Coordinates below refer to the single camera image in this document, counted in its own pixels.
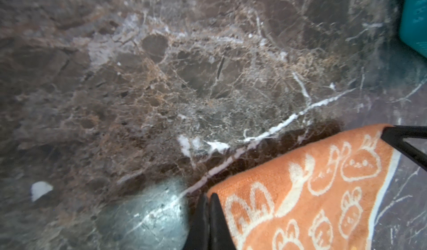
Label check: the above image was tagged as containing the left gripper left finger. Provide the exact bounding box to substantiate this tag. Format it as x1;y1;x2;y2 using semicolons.
182;194;210;250

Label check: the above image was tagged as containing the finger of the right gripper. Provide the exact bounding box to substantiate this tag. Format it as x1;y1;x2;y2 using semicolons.
381;125;427;171

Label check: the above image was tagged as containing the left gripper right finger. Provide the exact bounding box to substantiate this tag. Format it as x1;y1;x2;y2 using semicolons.
209;193;236;250

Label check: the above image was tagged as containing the orange patterned towel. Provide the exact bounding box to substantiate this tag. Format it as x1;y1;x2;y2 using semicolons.
209;124;400;250

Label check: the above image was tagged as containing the teal plastic basket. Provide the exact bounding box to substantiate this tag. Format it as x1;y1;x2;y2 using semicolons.
399;0;427;58

